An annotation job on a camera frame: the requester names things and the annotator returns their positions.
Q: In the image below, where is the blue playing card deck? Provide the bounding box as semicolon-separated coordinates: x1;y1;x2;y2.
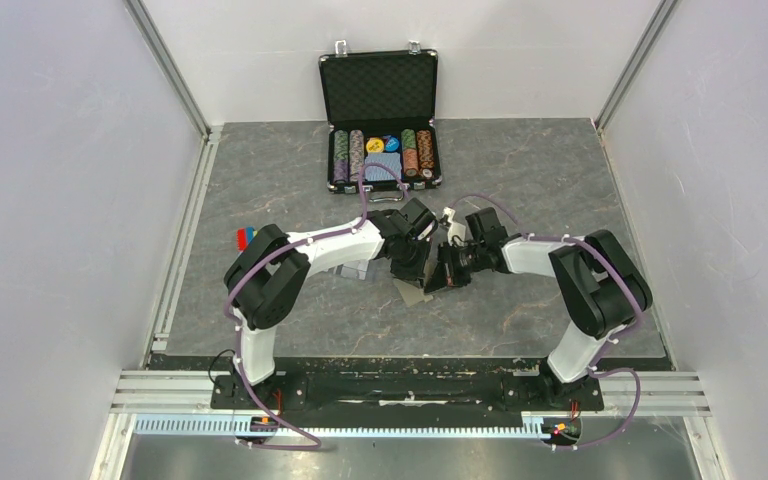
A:
364;152;402;182

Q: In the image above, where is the aluminium frame rail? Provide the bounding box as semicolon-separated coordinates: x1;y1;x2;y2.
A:
111;370;712;417

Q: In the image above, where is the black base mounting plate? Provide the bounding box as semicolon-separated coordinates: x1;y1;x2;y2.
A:
210;356;605;428

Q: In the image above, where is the clear plastic card sleeve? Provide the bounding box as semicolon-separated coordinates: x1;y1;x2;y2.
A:
334;260;375;281

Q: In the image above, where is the grey purple chip stack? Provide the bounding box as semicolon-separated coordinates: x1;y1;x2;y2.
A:
349;130;365;182

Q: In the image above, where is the white slotted cable duct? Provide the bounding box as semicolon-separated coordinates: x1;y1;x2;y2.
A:
133;414;550;440

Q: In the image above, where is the colourful toy block stack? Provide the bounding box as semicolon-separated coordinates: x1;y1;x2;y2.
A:
236;227;257;252

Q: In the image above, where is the blue dealer button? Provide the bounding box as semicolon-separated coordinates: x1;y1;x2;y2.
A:
382;135;401;152

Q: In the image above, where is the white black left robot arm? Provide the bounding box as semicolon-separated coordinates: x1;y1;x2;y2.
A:
223;199;438;408

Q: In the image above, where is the orange brown chip stack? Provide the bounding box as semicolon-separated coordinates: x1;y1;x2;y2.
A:
416;130;435;179

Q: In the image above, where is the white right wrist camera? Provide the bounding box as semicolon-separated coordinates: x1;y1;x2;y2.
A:
439;207;468;245

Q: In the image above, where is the purple green chip stack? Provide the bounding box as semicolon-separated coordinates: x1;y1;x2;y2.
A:
332;130;349;184

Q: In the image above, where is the yellow dealer button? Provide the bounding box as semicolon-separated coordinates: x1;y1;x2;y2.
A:
365;137;386;153

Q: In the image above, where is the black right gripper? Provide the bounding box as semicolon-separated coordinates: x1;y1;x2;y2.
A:
425;240;485;294

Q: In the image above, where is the green orange chip stack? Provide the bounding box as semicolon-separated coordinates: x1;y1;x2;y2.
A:
401;129;419;177

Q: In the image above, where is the black poker chip case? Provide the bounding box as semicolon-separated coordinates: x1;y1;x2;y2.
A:
318;40;443;201

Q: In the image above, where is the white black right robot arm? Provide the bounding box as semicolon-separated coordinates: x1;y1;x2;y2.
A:
424;208;653;408

